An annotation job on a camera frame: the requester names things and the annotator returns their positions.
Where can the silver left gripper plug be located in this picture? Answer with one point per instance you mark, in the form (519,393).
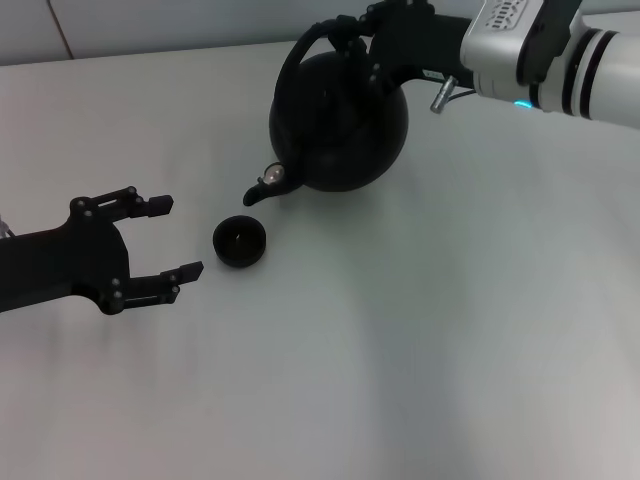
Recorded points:
(5,227)

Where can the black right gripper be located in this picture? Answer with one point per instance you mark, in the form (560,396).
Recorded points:
(425,42)

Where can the dark round teacup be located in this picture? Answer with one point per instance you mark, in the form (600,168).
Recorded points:
(240,257)

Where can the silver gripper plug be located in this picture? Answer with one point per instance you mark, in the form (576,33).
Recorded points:
(442,94)
(5,227)

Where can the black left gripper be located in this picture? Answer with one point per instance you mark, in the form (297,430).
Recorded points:
(55,265)

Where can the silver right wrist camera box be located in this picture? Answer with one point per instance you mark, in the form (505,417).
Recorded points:
(505,50)

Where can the black round teapot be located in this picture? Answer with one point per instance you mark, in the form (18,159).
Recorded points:
(345,140)

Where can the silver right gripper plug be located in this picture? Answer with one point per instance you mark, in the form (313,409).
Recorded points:
(442,94)

